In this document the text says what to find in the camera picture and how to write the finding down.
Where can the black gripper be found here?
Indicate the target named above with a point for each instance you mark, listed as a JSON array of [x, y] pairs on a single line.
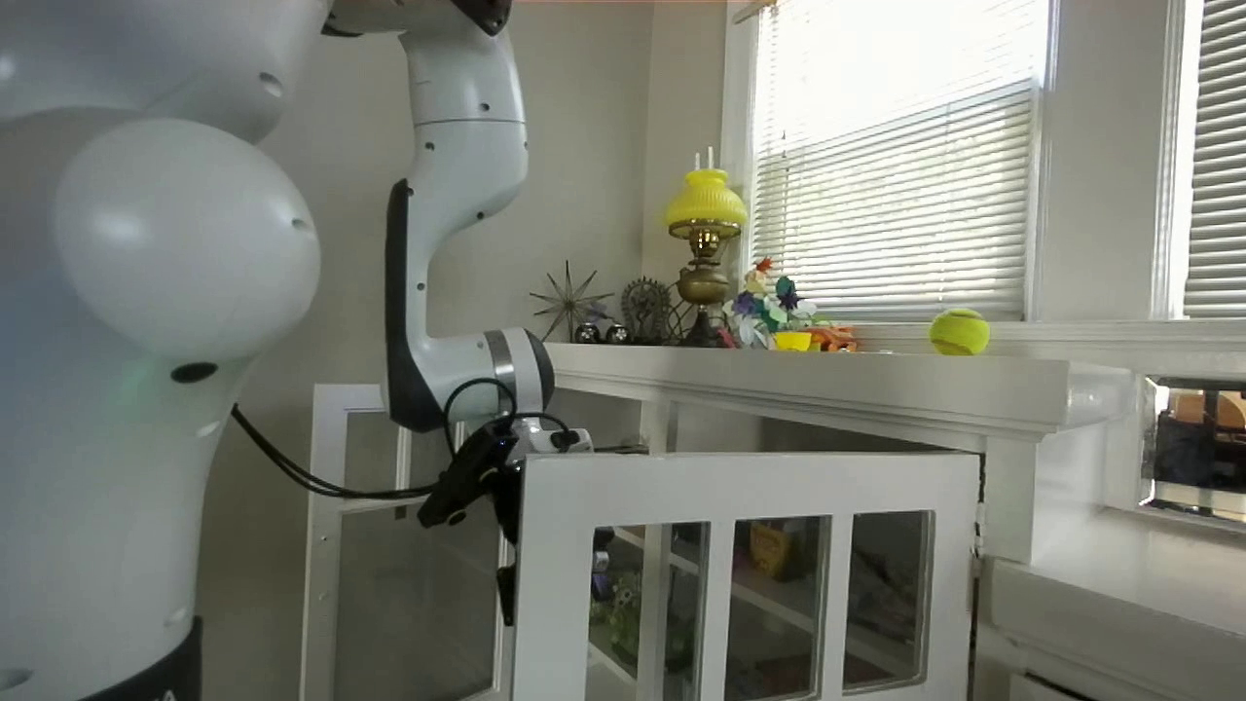
[[508, 513]]

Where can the white glass-paned cabinet door with knob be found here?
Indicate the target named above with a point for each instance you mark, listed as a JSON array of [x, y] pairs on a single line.
[[755, 489]]

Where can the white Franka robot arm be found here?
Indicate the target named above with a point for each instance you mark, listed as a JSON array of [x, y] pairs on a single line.
[[129, 390]]

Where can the white cabinet body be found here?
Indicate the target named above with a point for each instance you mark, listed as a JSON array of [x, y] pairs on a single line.
[[842, 384]]

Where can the green patterned box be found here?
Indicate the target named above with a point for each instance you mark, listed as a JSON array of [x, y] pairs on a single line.
[[621, 608]]

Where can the small yellow pot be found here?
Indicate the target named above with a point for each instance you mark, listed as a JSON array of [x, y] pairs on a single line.
[[770, 546]]

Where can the spiky star ornament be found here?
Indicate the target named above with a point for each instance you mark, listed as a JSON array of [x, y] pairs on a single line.
[[572, 301]]

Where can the grey round ornament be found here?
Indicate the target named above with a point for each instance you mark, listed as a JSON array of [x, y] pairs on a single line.
[[650, 308]]

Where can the small yellow toy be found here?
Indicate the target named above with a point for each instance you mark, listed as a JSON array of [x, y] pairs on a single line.
[[794, 342]]

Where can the colourful toy figure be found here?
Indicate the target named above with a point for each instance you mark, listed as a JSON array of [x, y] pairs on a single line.
[[766, 307]]

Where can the small orange toy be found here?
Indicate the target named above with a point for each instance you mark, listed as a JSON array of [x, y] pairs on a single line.
[[839, 342]]

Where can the yellow shade brass oil lamp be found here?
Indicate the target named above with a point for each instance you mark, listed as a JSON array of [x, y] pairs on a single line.
[[708, 208]]

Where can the yellow-green tennis ball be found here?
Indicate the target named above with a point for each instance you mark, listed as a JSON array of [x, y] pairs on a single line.
[[958, 332]]

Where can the white window blind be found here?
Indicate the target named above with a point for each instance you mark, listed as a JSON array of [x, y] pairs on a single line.
[[896, 195], [1217, 158]]

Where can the white low drawer unit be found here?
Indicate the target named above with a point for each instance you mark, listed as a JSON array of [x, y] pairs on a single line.
[[1131, 608]]

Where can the mirrored metal frame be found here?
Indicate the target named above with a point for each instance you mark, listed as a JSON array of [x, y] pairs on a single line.
[[1202, 443]]

